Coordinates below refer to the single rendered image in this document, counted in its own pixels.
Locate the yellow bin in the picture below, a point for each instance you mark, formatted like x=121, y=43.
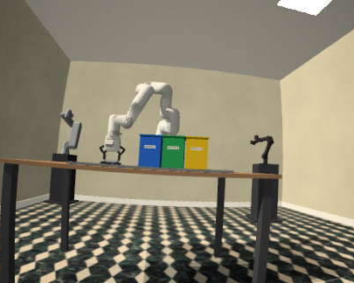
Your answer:
x=196, y=152

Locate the green open bin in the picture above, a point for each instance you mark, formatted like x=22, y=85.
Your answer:
x=173, y=151

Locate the blue bin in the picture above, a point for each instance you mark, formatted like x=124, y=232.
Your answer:
x=150, y=151

